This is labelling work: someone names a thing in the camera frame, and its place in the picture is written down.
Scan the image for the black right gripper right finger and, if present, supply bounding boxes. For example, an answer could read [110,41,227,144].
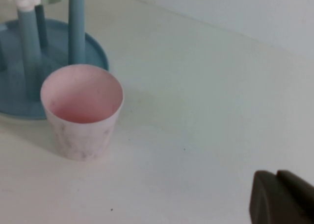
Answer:
[276,170,314,222]

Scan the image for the blue cup stand white caps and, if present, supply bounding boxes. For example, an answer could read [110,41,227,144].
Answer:
[0,0,109,120]

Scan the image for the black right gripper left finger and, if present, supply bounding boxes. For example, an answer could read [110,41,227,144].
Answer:
[249,170,314,224]

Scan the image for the pink plastic cup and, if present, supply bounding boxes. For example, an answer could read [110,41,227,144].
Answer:
[40,64,124,162]

